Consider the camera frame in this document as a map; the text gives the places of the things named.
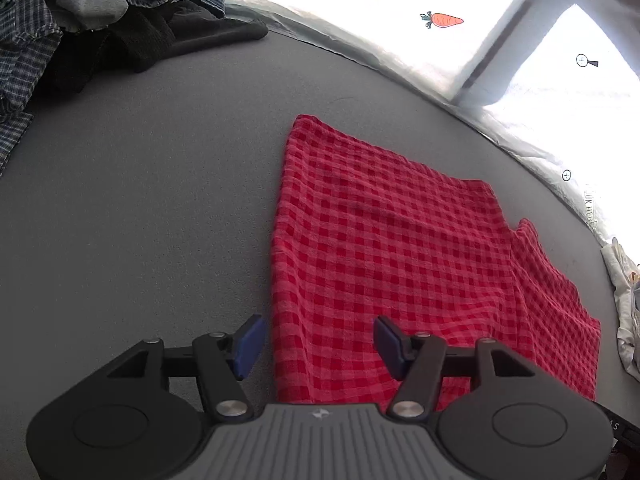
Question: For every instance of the black garment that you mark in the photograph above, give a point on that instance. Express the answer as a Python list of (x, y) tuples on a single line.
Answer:
[(150, 35)]

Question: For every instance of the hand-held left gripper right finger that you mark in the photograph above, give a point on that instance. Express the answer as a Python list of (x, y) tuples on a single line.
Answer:
[(390, 347)]

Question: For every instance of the red checkered cloth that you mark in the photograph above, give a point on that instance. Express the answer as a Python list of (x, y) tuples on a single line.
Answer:
[(390, 240)]

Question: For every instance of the white carrot-print sheet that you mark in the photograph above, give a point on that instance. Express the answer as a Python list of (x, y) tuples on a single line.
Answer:
[(410, 20)]

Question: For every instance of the white crumpled cloth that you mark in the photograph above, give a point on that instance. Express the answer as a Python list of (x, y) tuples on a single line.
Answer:
[(624, 300)]

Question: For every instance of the grey garment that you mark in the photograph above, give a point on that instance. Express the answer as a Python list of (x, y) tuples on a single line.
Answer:
[(85, 0)]

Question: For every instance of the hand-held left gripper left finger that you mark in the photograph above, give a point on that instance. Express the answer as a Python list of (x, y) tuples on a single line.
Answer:
[(249, 346)]

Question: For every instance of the blue plaid shirt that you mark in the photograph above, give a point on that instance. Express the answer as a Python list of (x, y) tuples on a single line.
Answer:
[(22, 55)]

